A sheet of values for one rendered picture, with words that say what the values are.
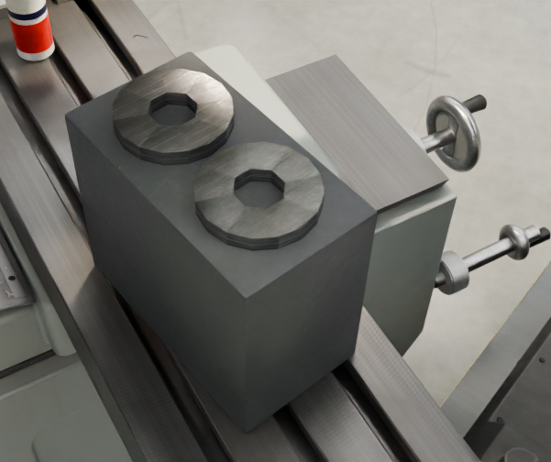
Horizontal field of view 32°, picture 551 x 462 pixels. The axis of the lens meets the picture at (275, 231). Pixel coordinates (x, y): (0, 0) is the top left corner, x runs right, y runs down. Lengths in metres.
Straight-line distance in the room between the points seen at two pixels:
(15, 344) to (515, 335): 0.81
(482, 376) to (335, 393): 0.71
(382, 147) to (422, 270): 0.19
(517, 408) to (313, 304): 0.59
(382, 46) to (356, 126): 1.32
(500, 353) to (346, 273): 0.84
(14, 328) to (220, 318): 0.38
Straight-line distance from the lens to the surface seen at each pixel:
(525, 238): 1.46
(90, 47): 1.09
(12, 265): 0.99
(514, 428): 1.21
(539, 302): 1.59
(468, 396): 1.46
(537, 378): 1.28
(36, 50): 1.07
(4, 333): 1.01
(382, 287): 1.31
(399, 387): 0.81
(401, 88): 2.48
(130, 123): 0.71
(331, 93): 1.32
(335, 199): 0.67
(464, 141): 1.41
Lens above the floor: 1.64
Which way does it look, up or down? 51 degrees down
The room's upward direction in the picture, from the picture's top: 2 degrees clockwise
